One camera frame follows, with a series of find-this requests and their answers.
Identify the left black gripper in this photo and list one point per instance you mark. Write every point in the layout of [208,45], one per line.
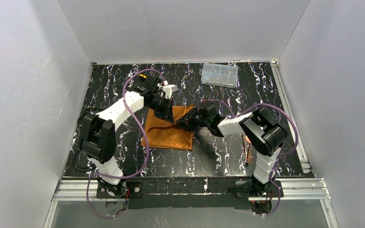
[166,112]

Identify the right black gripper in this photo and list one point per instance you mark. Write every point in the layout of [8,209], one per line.
[188,116]

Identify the orange cloth napkin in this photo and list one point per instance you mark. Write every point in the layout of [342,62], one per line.
[162,134]

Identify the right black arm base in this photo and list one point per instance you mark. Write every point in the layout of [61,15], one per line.
[258,190]

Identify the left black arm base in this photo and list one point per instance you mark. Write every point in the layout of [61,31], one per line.
[118,188]

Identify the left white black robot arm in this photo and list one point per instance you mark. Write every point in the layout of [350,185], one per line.
[98,131]

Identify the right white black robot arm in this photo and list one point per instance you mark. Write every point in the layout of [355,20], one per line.
[265,133]

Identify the clear plastic parts box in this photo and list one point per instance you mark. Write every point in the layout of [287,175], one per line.
[219,75]

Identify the copper fork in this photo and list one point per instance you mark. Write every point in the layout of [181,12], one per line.
[247,146]

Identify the copper cake server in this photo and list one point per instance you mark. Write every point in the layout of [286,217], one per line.
[248,151]

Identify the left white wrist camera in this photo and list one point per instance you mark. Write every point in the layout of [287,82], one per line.
[168,90]

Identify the aluminium frame rail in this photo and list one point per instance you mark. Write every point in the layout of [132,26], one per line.
[196,192]

